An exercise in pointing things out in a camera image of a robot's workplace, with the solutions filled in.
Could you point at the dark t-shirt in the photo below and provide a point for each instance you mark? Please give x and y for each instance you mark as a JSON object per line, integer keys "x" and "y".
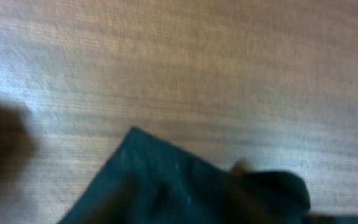
{"x": 149, "y": 180}

